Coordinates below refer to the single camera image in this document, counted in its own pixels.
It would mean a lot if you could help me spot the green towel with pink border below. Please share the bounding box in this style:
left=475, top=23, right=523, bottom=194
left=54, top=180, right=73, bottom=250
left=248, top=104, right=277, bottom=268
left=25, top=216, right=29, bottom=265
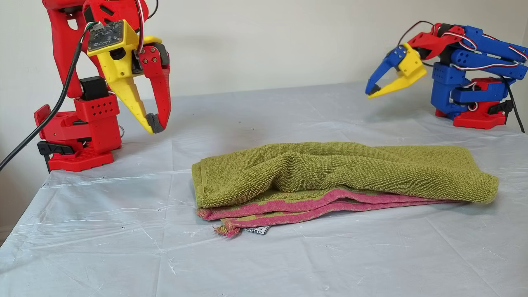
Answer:
left=192, top=141, right=500, bottom=238

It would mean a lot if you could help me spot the white plastic table cover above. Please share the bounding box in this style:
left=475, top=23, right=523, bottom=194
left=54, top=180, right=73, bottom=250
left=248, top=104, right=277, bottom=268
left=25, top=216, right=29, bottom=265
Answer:
left=0, top=79, right=528, bottom=297

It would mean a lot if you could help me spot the camera board on red arm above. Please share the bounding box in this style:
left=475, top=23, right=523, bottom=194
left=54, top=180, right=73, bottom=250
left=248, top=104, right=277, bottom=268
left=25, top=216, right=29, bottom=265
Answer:
left=87, top=20, right=124, bottom=52

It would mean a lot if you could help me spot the black cable of red arm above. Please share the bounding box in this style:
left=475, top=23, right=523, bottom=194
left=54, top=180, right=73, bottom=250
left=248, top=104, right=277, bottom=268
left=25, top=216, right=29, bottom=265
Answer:
left=0, top=21, right=101, bottom=172

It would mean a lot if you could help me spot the black cable of blue arm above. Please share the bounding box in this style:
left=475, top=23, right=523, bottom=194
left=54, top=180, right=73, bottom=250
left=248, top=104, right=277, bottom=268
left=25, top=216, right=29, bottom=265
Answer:
left=397, top=20, right=525, bottom=133

